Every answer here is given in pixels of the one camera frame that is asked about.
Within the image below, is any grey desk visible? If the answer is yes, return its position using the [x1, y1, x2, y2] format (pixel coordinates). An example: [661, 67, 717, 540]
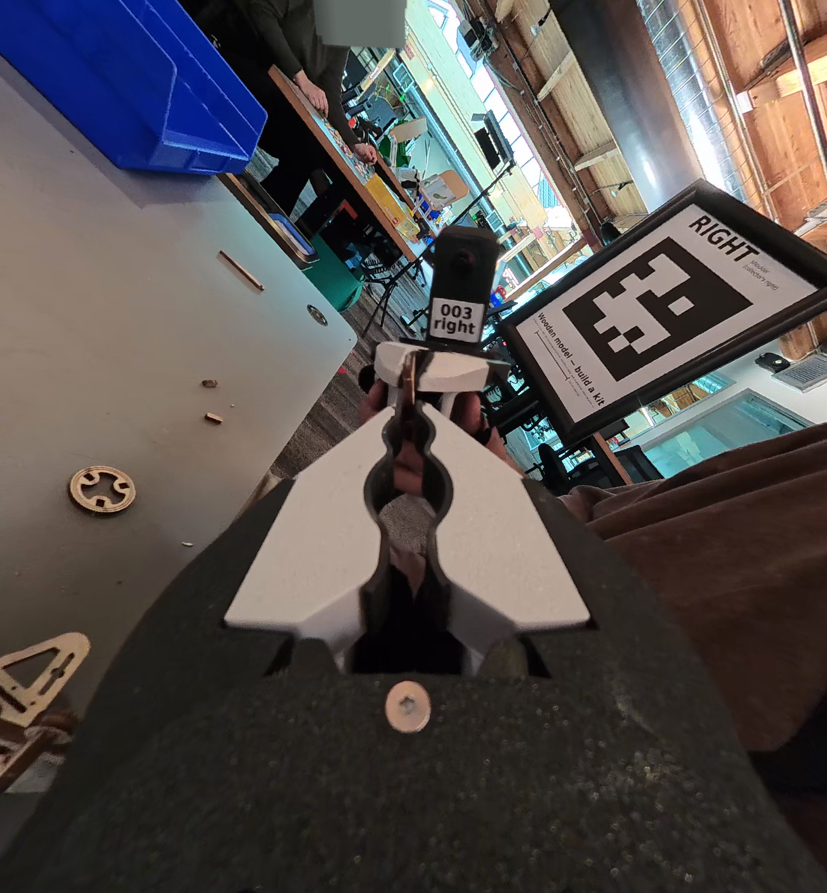
[0, 47, 359, 893]

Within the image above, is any person's right hand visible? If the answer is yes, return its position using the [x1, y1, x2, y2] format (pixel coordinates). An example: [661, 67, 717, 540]
[359, 380, 522, 493]

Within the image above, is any black framed marker sign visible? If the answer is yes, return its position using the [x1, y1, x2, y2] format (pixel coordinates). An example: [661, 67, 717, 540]
[499, 179, 827, 449]

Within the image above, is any blue plastic bin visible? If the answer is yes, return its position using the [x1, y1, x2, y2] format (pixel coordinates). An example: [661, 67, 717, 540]
[0, 0, 269, 176]

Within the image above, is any small wooden stick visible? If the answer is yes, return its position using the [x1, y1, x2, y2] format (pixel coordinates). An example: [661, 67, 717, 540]
[216, 249, 267, 293]

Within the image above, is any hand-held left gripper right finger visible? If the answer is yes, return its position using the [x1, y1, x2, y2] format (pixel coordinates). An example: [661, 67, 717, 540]
[420, 403, 592, 672]

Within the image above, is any black studio light panel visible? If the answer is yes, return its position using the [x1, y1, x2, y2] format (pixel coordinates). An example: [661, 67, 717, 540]
[474, 110, 514, 170]

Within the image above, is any green waste bin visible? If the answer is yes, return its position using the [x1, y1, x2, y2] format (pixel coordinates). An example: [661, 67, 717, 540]
[308, 233, 367, 313]

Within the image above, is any person's brown clothing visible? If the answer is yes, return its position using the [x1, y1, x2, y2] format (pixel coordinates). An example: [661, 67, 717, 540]
[591, 481, 827, 893]

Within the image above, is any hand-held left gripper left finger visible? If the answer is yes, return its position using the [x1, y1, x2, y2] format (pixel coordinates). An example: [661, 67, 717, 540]
[224, 407, 395, 672]

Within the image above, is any grey wall vent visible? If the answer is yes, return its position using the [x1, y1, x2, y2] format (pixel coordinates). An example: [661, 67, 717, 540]
[771, 352, 827, 393]

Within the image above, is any silver ventilation duct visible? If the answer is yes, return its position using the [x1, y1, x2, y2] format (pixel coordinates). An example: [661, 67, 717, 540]
[549, 0, 747, 214]

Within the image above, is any wooden background table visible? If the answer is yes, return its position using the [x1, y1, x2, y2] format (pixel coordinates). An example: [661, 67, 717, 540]
[267, 66, 437, 264]

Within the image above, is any round wooden ring piece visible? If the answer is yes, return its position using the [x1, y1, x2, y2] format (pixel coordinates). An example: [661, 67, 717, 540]
[69, 465, 138, 518]

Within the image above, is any wooden model assembly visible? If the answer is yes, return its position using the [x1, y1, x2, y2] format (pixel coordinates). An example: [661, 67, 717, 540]
[0, 631, 92, 812]

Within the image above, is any yellow box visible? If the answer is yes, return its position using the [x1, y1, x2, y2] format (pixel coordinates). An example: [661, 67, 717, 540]
[363, 173, 423, 240]

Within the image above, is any person's right forearm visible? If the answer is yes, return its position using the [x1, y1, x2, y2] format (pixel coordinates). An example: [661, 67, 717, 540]
[504, 416, 827, 541]

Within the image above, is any small wooden piece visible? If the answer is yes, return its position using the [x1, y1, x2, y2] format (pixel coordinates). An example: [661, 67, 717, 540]
[397, 352, 419, 428]

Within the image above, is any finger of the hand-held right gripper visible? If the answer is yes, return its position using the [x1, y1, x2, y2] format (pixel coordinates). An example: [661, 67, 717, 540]
[416, 353, 493, 421]
[374, 342, 414, 410]

